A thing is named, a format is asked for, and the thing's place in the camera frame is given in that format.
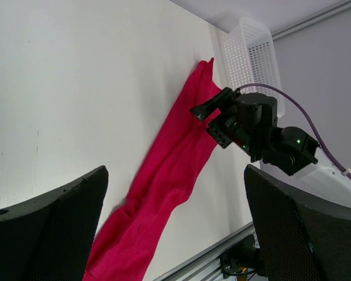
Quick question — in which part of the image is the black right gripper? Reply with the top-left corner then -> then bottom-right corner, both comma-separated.
190,87 -> 277,154

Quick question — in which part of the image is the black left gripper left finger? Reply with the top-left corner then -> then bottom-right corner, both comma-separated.
0,166 -> 109,280

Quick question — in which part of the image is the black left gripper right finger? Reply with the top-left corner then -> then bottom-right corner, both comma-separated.
244,165 -> 351,280

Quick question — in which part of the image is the crimson t shirt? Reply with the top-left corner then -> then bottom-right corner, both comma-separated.
83,60 -> 219,280

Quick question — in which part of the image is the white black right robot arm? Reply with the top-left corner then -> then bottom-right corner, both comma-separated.
190,87 -> 351,208

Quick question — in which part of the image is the white plastic basket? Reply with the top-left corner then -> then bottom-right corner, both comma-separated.
222,16 -> 287,116

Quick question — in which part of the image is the aluminium front rail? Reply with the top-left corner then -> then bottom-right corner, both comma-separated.
155,222 -> 255,281

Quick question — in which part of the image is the right aluminium corner post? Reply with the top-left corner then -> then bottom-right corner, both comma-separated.
271,0 -> 351,41

